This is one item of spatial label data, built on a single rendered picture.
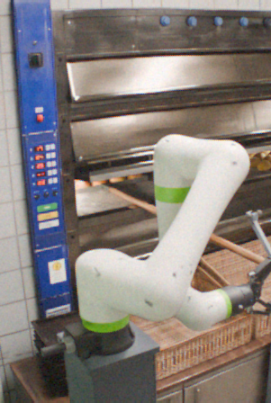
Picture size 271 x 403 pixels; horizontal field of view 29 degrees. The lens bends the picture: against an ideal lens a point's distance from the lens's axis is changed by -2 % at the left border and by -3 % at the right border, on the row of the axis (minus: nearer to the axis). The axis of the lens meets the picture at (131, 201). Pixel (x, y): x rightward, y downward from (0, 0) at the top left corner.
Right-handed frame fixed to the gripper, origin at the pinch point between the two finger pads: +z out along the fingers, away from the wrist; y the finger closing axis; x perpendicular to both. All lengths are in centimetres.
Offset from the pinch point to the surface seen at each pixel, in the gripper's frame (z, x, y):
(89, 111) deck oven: -18, -100, -46
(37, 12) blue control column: -40, -97, -89
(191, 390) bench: -4, -46, 70
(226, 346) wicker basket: 19, -51, 59
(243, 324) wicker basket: 29, -51, 50
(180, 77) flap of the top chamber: 29, -99, -57
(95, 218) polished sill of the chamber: -18, -100, 2
